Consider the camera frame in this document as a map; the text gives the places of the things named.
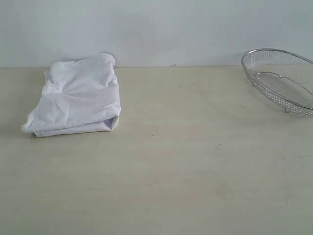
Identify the metal wire mesh basket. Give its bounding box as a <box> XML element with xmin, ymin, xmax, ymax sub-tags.
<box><xmin>241</xmin><ymin>48</ymin><xmax>313</xmax><ymax>117</ymax></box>

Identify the white t-shirt red print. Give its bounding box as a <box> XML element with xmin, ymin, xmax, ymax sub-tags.
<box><xmin>22</xmin><ymin>53</ymin><xmax>121</xmax><ymax>137</ymax></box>

